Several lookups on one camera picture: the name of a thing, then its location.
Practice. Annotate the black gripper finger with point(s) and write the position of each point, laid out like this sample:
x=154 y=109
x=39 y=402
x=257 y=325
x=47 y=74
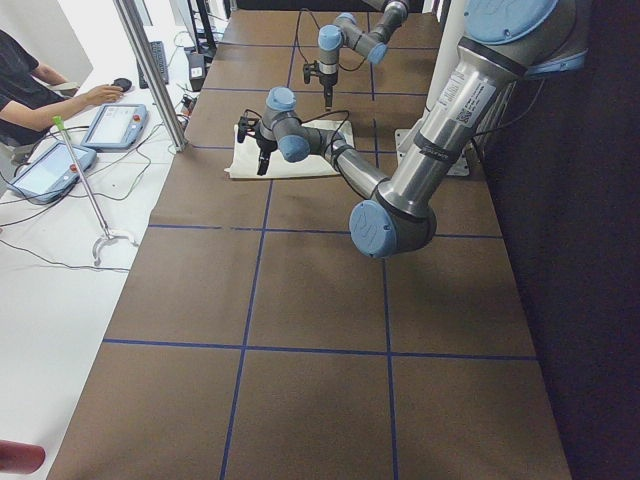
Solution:
x=328 y=97
x=263 y=163

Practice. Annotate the cream long-sleeve printed shirt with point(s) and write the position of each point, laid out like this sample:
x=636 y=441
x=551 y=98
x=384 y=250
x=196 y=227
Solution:
x=302 y=151

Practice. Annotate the person's hand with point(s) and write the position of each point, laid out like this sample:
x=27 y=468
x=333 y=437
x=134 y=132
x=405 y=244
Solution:
x=103 y=94

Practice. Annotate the small black box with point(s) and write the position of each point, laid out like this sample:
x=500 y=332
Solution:
x=197 y=70

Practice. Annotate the black keyboard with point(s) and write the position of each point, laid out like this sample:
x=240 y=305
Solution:
x=158 y=54

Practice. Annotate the far teach pendant tablet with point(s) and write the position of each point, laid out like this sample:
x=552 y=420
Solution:
x=116 y=127

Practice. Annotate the teach pendant tablet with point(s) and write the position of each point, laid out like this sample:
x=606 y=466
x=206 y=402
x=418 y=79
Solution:
x=51 y=176
x=116 y=127

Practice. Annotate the black computer mouse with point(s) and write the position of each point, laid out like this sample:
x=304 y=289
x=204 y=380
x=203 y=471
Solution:
x=123 y=83

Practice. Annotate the metal stand with green tip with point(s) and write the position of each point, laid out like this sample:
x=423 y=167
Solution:
x=109 y=235

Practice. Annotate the near teach pendant tablet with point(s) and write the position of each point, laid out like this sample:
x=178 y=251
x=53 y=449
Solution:
x=51 y=176

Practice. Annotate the person in black shirt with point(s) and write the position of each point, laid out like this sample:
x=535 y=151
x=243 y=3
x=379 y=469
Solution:
x=27 y=101

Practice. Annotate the red cylinder object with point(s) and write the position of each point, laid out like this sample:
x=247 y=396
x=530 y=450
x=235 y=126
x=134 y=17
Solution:
x=20 y=458

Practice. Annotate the aluminium frame post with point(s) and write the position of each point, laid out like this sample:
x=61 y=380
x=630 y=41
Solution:
x=135 y=32

